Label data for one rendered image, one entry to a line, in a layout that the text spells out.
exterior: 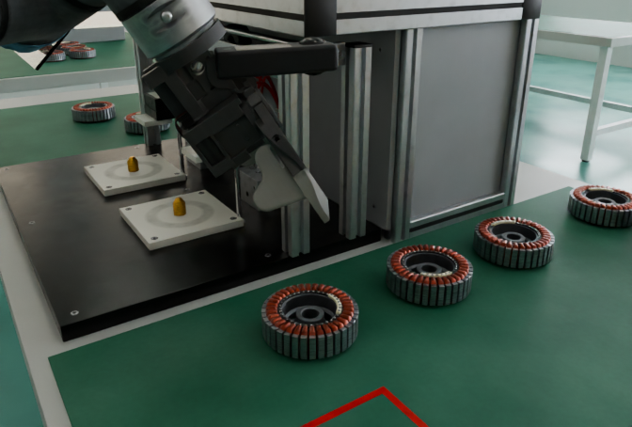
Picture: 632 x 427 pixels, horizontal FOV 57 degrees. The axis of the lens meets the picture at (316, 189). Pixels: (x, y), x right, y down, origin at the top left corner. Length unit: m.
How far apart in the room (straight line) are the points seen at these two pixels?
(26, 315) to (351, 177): 0.46
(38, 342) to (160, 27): 0.41
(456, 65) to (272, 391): 0.54
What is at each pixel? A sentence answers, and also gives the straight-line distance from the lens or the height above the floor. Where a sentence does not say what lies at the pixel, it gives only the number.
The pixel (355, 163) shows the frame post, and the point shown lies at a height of 0.89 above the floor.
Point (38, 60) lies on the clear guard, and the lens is 0.97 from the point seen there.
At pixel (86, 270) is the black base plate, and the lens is 0.84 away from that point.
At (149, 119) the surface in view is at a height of 0.88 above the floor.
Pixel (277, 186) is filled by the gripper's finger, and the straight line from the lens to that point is 0.54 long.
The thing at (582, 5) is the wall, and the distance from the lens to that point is 7.97.
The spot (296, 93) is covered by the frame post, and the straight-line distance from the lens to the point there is 0.74.
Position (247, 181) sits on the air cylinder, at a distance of 0.97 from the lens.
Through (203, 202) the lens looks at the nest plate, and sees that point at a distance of 0.98.
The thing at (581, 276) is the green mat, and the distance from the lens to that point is 0.89.
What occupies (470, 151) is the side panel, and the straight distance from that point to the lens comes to 0.98.
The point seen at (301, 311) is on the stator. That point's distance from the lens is 0.69.
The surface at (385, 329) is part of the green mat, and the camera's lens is 0.71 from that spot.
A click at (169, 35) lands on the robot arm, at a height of 1.10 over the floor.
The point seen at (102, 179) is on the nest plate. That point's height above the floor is 0.78.
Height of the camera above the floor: 1.16
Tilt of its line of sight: 22 degrees down
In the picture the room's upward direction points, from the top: straight up
